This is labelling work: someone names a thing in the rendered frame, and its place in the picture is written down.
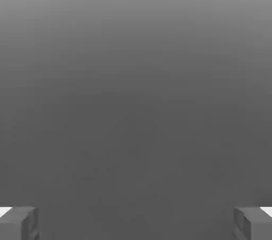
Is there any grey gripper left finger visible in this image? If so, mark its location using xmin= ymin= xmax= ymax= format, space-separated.
xmin=0 ymin=205 xmax=40 ymax=240

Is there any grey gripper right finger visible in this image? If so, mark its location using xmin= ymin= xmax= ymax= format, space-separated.
xmin=233 ymin=206 xmax=272 ymax=240

